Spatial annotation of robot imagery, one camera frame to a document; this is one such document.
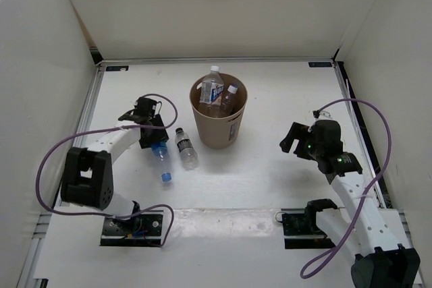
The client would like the blue label plastic bottle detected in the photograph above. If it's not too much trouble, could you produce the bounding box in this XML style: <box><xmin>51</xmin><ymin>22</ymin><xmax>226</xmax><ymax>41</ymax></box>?
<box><xmin>151</xmin><ymin>142</ymin><xmax>172</xmax><ymax>183</ymax></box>

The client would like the black label plastic bottle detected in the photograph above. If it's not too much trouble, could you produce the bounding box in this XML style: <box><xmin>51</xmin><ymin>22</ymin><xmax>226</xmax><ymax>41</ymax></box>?
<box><xmin>175</xmin><ymin>127</ymin><xmax>198</xmax><ymax>170</ymax></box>

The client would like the white label plastic bottle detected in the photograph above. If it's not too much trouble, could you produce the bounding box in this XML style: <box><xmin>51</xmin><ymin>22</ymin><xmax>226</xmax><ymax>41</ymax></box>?
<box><xmin>199</xmin><ymin>65</ymin><xmax>224</xmax><ymax>106</ymax></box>

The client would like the clear unlabeled plastic bottle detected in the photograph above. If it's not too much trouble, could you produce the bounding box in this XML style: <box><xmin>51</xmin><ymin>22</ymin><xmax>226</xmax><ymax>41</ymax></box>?
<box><xmin>198</xmin><ymin>84</ymin><xmax>239</xmax><ymax>117</ymax></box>

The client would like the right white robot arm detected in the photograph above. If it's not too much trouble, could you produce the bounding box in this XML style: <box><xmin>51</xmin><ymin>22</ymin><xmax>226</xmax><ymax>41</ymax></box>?
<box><xmin>279</xmin><ymin>119</ymin><xmax>421</xmax><ymax>287</ymax></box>

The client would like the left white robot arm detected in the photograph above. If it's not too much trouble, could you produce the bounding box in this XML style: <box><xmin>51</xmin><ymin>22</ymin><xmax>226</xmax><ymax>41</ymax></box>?
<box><xmin>60</xmin><ymin>96</ymin><xmax>169</xmax><ymax>234</ymax></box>

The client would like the brown round waste bin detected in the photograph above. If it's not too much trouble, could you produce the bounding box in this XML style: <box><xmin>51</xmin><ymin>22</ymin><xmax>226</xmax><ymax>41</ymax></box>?
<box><xmin>189</xmin><ymin>74</ymin><xmax>248</xmax><ymax>149</ymax></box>

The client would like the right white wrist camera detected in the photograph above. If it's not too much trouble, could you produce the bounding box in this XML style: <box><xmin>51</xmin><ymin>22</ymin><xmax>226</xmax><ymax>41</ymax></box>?
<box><xmin>313</xmin><ymin>110</ymin><xmax>333</xmax><ymax>120</ymax></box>

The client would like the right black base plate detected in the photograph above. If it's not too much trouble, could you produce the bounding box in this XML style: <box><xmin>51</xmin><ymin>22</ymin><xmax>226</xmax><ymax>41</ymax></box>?
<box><xmin>275</xmin><ymin>210</ymin><xmax>335</xmax><ymax>250</ymax></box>

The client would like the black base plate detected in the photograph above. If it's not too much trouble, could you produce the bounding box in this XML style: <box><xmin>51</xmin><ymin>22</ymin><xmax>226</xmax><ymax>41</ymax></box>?
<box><xmin>99</xmin><ymin>210</ymin><xmax>163</xmax><ymax>248</ymax></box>
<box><xmin>275</xmin><ymin>210</ymin><xmax>335</xmax><ymax>250</ymax></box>

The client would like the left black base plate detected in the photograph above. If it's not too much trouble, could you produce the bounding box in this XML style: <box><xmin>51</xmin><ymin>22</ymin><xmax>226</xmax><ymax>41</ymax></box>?
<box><xmin>99</xmin><ymin>210</ymin><xmax>163</xmax><ymax>248</ymax></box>

